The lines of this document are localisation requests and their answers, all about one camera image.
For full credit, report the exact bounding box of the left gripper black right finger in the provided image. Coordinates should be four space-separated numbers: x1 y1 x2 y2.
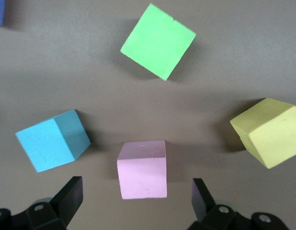
187 178 286 230

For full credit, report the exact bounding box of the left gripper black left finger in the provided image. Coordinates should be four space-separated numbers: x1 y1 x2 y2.
0 176 83 230

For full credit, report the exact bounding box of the pink foam cube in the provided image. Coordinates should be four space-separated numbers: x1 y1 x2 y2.
117 140 168 200

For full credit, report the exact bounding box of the yellow foam cube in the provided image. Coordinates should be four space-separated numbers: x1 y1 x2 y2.
229 97 296 169

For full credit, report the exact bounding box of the green foam cube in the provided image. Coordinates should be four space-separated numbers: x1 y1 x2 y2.
120 2 197 81

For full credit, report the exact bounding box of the light blue foam cube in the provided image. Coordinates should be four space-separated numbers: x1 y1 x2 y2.
15 109 92 173

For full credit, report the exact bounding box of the brown table cover sheet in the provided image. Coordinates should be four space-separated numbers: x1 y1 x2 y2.
0 0 296 230

